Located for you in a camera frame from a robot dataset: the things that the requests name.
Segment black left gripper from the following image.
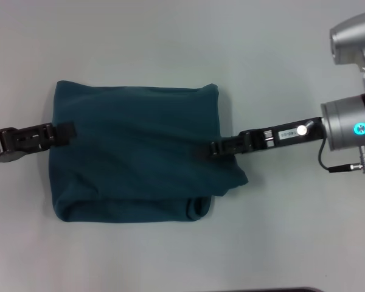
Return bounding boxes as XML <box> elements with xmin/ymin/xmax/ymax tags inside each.
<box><xmin>0</xmin><ymin>120</ymin><xmax>77</xmax><ymax>167</ymax></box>

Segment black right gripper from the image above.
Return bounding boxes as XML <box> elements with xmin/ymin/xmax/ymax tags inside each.
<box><xmin>192</xmin><ymin>116</ymin><xmax>327</xmax><ymax>161</ymax></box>

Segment teal t-shirt with beige print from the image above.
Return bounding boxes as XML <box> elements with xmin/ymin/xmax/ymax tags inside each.
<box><xmin>47</xmin><ymin>79</ymin><xmax>250</xmax><ymax>223</ymax></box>

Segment right gripper cable with connector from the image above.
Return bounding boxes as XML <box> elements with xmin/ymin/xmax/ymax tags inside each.
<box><xmin>296</xmin><ymin>120</ymin><xmax>365</xmax><ymax>176</ymax></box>

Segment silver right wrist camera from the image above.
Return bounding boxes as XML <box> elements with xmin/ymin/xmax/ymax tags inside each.
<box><xmin>328</xmin><ymin>11</ymin><xmax>365</xmax><ymax>95</ymax></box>

